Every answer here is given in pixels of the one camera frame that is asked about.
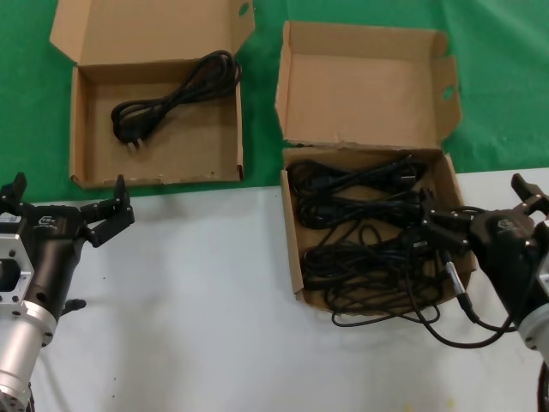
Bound cardboard box with torn lid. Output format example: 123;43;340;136
274;20;478;309

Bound black power cable white prongs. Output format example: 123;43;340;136
110;50;243;152

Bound wide open cardboard box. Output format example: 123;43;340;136
49;0;257;189

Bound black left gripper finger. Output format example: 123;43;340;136
79;173;136;249
0;173;27;216

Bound green table cloth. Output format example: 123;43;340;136
0;0;549;203

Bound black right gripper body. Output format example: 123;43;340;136
468;209;549;324

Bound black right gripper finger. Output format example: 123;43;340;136
419;187;474;258
511;173;549;216

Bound silver left wrist bracket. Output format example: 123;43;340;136
0;233;35;319

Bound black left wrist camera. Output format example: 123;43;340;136
0;209;26;236

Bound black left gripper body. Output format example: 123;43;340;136
18;204;90;319

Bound right arm cable silver connector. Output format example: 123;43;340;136
422;251;522;347

